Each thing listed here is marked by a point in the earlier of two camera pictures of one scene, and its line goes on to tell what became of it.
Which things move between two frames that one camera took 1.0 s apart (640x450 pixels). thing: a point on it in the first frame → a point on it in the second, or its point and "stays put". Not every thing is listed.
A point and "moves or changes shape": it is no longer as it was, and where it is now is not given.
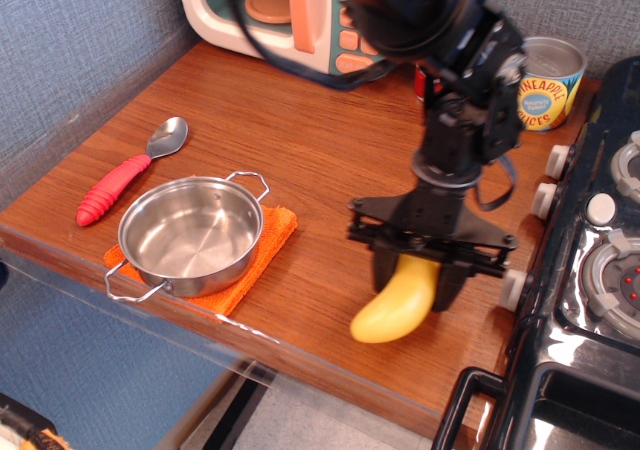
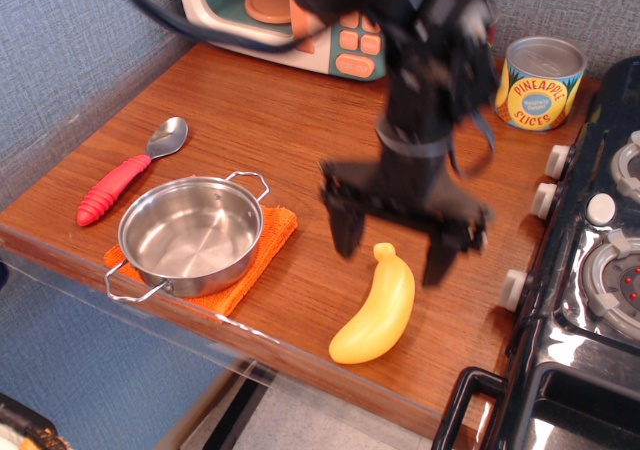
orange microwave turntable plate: x=270 y=3 stays put
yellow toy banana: x=402 y=304 moves or changes shape
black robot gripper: x=435 y=224 → x=416 y=190
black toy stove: x=574 y=377 stays put
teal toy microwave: x=298 y=19 stays put
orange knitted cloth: x=278 y=223 stays put
